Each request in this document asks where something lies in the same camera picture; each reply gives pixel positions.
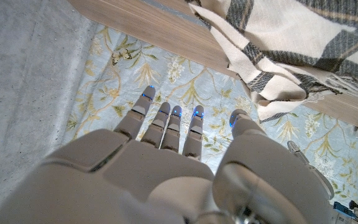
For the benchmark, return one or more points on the beige plaid scarf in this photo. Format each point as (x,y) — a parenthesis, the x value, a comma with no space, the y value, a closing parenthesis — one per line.
(291,46)

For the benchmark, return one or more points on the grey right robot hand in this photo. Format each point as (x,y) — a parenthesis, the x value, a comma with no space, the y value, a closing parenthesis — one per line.
(166,174)

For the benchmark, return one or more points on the floral printed backdrop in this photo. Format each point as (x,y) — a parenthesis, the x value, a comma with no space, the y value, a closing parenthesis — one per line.
(197,93)

